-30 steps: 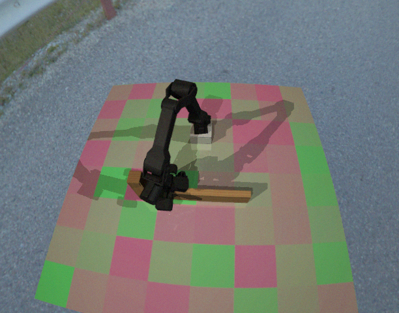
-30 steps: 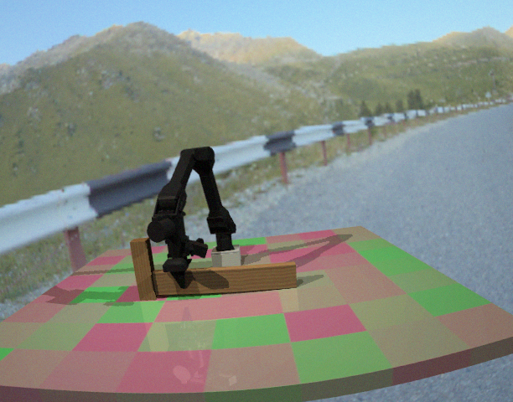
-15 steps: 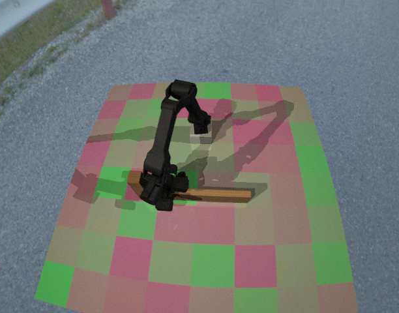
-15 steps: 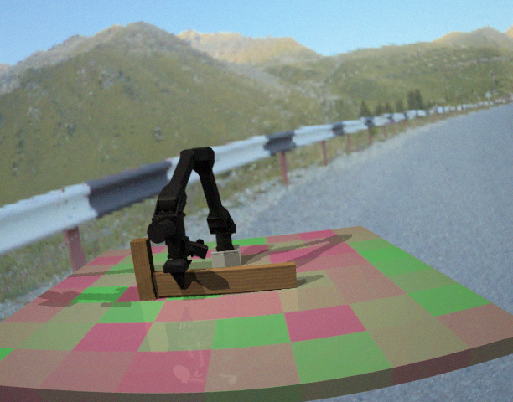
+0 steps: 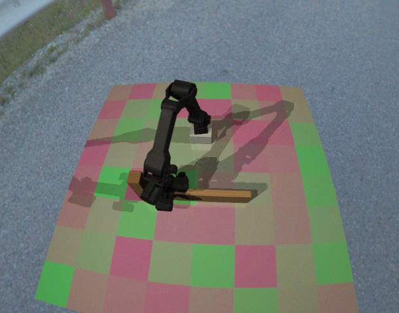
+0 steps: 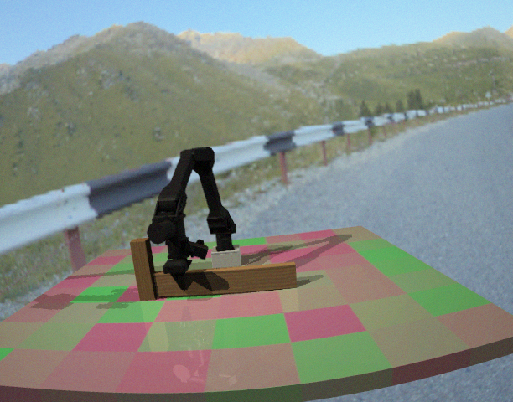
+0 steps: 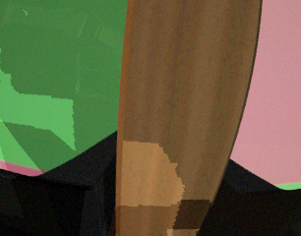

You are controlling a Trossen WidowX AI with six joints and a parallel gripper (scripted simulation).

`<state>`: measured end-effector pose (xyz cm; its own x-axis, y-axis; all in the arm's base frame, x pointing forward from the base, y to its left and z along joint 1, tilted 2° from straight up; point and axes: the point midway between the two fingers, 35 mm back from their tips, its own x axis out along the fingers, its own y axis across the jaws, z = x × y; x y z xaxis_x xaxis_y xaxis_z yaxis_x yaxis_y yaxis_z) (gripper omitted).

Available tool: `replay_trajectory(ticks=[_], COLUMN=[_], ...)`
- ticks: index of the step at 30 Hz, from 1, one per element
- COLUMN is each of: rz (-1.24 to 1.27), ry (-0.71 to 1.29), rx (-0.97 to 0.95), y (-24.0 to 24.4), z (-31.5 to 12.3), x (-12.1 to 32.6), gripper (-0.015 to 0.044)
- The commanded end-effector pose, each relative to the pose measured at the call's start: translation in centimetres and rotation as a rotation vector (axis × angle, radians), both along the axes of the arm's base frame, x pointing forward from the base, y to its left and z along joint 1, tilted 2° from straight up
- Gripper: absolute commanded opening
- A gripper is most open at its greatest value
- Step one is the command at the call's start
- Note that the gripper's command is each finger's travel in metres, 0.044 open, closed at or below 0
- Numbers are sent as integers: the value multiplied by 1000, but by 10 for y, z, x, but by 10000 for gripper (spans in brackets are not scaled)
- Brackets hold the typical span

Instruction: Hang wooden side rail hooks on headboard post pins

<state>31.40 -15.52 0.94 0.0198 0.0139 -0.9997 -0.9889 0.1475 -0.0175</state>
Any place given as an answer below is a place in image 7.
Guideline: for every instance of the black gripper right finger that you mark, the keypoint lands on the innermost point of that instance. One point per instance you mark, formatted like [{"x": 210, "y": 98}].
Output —
[{"x": 246, "y": 205}]

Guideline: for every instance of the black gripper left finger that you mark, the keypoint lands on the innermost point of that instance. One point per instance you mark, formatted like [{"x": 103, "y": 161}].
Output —
[{"x": 75, "y": 199}]

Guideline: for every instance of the brown wooden post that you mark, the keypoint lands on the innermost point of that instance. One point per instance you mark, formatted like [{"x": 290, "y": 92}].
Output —
[{"x": 112, "y": 231}]

